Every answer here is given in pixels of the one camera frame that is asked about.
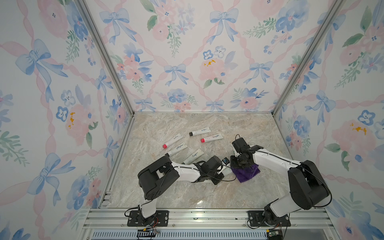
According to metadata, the purple cloth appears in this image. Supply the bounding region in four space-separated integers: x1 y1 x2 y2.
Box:
232 164 261 183

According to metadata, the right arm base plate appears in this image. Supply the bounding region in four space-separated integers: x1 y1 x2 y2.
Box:
247 210 291 228

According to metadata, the white tube centre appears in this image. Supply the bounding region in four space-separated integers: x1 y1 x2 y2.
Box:
183 149 204 165

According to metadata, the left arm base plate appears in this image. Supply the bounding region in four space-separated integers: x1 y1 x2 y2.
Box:
127 210 170 227

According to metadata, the white toothpaste tube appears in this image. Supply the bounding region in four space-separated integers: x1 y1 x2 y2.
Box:
220 167 233 177

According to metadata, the white tube dark cap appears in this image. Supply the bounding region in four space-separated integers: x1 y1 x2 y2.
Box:
165 143 188 157

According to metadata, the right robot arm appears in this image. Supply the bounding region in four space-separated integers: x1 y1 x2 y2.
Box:
231 138 333 222

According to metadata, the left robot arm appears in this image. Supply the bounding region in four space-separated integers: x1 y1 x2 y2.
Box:
138 155 230 219

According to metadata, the aluminium corner post left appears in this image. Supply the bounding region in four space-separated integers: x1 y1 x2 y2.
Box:
75 0 135 117

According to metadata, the aluminium corner post right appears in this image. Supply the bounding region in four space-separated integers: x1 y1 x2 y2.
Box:
272 0 345 118

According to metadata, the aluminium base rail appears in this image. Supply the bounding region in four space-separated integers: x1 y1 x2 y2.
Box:
78 209 340 240

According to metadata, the aluminium corner post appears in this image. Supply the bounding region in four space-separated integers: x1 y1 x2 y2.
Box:
75 0 135 117
272 0 345 118

